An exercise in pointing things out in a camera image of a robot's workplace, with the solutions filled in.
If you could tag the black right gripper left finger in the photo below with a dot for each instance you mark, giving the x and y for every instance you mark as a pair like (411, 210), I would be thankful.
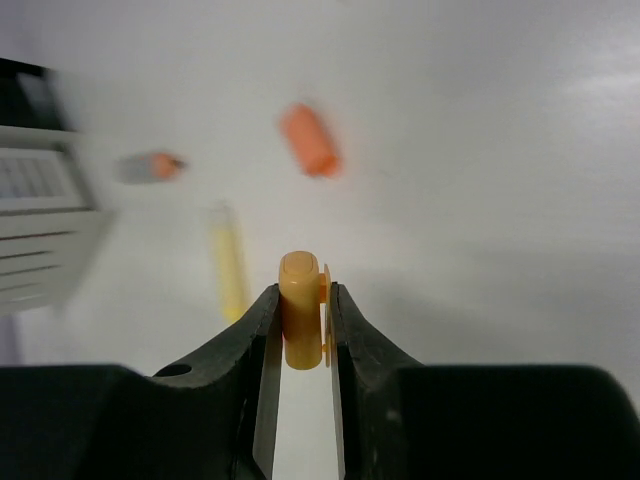
(210, 415)

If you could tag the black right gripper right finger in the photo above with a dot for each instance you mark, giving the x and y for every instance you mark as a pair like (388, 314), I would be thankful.
(397, 418)

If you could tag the amber marker cap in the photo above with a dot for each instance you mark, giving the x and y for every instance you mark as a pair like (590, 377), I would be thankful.
(304, 291)

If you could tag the yellow marker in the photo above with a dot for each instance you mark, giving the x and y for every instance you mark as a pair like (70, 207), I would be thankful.
(228, 258)

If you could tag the white slotted organizer box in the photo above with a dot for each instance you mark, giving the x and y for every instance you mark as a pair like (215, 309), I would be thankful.
(51, 222)

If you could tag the orange-tipped clear marker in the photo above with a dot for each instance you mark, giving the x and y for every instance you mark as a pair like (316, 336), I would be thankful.
(149, 168)

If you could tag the orange marker cap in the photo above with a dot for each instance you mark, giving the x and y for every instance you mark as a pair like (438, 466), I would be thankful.
(310, 141)

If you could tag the black slotted organizer box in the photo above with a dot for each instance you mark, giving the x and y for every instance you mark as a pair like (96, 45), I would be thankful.
(28, 99)

